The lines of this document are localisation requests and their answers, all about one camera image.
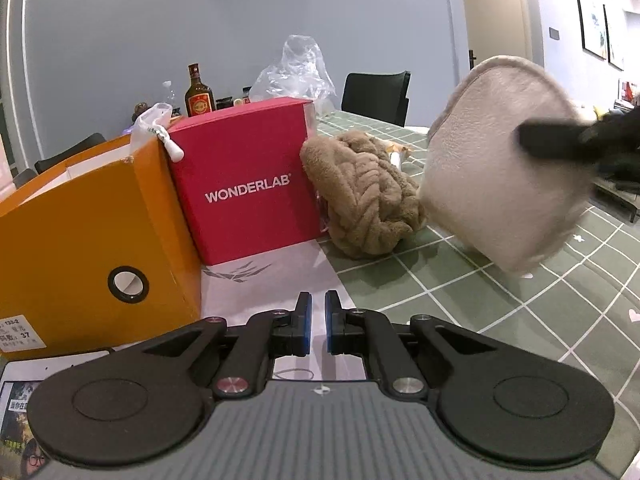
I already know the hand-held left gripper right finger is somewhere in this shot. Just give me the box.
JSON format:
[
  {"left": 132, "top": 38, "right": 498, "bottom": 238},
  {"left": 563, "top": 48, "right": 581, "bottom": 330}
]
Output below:
[{"left": 324, "top": 290, "right": 494, "bottom": 400}]

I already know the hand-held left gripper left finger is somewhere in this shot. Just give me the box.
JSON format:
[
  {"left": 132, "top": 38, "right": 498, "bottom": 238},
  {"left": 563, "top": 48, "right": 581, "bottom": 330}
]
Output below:
[{"left": 143, "top": 291, "right": 313, "bottom": 401}]

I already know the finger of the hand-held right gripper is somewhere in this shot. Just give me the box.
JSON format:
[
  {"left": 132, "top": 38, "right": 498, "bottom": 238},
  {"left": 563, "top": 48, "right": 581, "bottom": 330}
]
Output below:
[{"left": 517, "top": 117, "right": 602, "bottom": 161}]

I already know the beige plush slipper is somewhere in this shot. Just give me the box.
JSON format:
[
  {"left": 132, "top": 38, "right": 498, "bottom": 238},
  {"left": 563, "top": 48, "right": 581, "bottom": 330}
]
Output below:
[{"left": 417, "top": 54, "right": 599, "bottom": 275}]

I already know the brown plush slipper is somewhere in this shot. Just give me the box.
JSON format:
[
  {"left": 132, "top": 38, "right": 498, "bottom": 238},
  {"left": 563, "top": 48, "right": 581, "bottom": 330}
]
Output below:
[{"left": 299, "top": 130, "right": 429, "bottom": 260}]

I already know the orange cardboard box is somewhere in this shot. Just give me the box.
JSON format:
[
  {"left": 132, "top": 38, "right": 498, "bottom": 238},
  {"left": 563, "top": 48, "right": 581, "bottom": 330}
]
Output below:
[{"left": 0, "top": 132, "right": 204, "bottom": 362}]

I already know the translucent white bag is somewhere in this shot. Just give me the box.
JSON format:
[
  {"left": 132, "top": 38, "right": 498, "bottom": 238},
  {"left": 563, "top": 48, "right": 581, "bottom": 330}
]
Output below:
[{"left": 130, "top": 102, "right": 185, "bottom": 164}]

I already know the white paper mat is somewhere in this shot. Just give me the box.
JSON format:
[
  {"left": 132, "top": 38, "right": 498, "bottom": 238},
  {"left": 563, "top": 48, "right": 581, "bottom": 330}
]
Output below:
[{"left": 199, "top": 237, "right": 372, "bottom": 382}]

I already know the small framed picture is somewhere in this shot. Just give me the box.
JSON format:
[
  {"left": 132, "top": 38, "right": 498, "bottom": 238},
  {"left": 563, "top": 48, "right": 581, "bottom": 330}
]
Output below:
[{"left": 602, "top": 3, "right": 626, "bottom": 71}]

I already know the large framed picture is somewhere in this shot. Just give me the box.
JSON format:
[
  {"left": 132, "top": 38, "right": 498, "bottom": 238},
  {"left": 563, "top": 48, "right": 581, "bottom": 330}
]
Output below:
[{"left": 573, "top": 0, "right": 609, "bottom": 61}]

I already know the cream door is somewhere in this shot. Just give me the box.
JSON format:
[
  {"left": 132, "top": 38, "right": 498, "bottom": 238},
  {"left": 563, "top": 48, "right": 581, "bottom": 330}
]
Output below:
[{"left": 457, "top": 0, "right": 532, "bottom": 82}]

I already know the green checked tablecloth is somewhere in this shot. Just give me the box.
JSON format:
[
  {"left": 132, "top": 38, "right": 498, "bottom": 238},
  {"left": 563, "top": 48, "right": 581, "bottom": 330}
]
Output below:
[{"left": 314, "top": 109, "right": 640, "bottom": 477}]

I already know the red cardboard box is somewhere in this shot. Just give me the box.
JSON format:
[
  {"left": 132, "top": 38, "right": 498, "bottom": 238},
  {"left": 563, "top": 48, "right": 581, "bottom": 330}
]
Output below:
[{"left": 167, "top": 95, "right": 324, "bottom": 265}]

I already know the black chair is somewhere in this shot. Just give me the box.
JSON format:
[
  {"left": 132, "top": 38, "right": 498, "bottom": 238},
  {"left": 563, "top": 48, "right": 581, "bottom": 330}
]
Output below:
[{"left": 340, "top": 70, "right": 412, "bottom": 127}]

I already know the brown liquor bottle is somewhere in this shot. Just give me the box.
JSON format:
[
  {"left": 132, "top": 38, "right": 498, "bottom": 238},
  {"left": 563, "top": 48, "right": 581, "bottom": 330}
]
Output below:
[{"left": 184, "top": 63, "right": 217, "bottom": 117}]

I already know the clear plastic bag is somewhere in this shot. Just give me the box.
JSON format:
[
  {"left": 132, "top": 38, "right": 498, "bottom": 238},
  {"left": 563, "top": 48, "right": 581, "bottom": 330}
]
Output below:
[{"left": 248, "top": 34, "right": 337, "bottom": 116}]

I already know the clear plastic bottle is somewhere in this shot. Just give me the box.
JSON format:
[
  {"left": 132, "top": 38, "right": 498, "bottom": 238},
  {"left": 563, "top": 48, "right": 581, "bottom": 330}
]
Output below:
[{"left": 162, "top": 79, "right": 184, "bottom": 112}]

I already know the dark grey chair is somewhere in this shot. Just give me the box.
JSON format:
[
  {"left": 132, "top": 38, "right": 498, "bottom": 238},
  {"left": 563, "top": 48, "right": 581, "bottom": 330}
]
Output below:
[{"left": 34, "top": 132, "right": 106, "bottom": 174}]

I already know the printed magazine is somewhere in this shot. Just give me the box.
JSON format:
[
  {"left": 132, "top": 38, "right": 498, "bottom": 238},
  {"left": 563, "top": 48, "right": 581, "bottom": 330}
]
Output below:
[{"left": 0, "top": 349, "right": 112, "bottom": 480}]

